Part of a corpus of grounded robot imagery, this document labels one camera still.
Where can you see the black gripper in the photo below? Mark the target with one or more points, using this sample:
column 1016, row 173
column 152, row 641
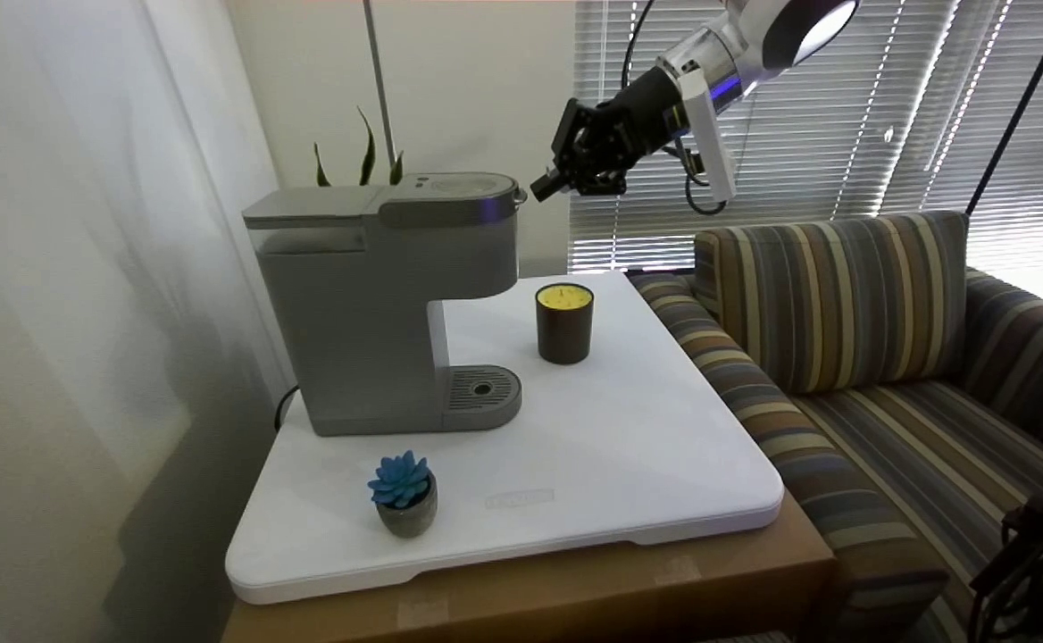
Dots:
column 597, row 144

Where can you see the grey coffee maker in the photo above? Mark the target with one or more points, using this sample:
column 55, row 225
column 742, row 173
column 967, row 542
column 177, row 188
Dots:
column 357, row 280

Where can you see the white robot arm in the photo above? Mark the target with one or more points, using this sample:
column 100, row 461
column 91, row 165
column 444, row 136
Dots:
column 752, row 39

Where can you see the dark candle jar yellow wax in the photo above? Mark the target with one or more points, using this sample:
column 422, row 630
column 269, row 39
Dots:
column 561, row 323

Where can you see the white table board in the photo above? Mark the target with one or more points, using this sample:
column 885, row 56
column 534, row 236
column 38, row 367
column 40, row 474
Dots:
column 620, row 448

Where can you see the small blue succulent grey pot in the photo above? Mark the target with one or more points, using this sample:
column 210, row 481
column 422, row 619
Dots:
column 404, row 495

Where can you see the striped sofa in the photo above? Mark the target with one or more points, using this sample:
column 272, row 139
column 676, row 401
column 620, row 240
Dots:
column 889, row 383

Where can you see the window blinds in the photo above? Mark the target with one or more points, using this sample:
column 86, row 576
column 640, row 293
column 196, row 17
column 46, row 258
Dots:
column 896, row 115

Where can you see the brown cardboard box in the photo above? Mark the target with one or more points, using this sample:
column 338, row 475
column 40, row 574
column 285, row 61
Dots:
column 610, row 594

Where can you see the black stand pole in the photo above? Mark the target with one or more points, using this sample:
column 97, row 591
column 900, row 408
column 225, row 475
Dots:
column 1004, row 136

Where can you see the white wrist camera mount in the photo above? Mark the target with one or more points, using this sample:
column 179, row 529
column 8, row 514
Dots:
column 696, row 89

